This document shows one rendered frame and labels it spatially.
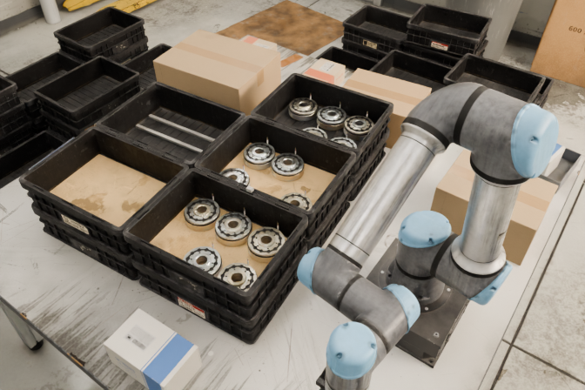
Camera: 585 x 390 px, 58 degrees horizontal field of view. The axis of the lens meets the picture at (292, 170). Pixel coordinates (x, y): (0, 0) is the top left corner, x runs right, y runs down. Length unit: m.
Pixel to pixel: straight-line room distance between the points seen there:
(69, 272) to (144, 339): 0.41
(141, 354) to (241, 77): 1.07
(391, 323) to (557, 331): 1.69
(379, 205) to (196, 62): 1.32
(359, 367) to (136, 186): 1.06
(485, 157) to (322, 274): 0.35
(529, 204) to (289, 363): 0.83
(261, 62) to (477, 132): 1.27
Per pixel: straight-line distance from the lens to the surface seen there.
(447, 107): 0.99
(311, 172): 1.70
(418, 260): 1.32
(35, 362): 2.46
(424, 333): 1.40
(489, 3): 3.73
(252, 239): 1.47
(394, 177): 0.97
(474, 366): 1.51
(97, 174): 1.80
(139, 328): 1.44
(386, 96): 2.01
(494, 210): 1.10
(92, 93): 2.83
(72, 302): 1.65
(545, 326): 2.54
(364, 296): 0.93
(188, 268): 1.34
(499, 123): 0.96
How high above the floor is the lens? 1.98
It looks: 42 degrees down
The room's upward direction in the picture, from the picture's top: straight up
